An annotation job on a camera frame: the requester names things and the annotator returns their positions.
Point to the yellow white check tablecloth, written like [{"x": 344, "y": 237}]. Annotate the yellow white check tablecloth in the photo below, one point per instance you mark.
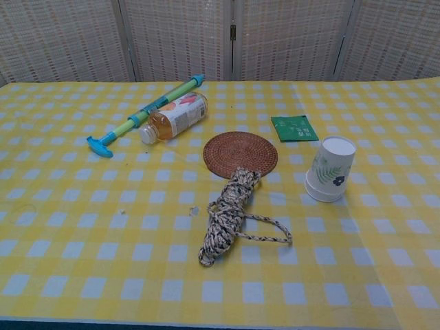
[{"x": 103, "y": 240}]

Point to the green tea sachet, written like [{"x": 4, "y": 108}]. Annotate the green tea sachet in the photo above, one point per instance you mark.
[{"x": 294, "y": 129}]

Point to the green blue toy water pump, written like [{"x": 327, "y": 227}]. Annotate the green blue toy water pump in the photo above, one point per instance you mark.
[{"x": 148, "y": 113}]

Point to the amber tea plastic bottle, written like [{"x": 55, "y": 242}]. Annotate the amber tea plastic bottle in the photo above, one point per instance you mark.
[{"x": 178, "y": 115}]

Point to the brass screen hinge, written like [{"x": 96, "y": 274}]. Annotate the brass screen hinge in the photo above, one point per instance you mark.
[{"x": 233, "y": 32}]

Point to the woven folding screen panel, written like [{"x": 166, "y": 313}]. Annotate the woven folding screen panel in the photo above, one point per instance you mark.
[
  {"x": 58, "y": 38},
  {"x": 178, "y": 38},
  {"x": 292, "y": 38},
  {"x": 395, "y": 38}
]

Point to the white fern print paper cup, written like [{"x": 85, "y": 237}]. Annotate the white fern print paper cup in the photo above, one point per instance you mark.
[{"x": 331, "y": 161}]

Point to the round brown woven coaster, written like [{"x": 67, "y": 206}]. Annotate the round brown woven coaster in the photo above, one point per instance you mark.
[{"x": 237, "y": 154}]

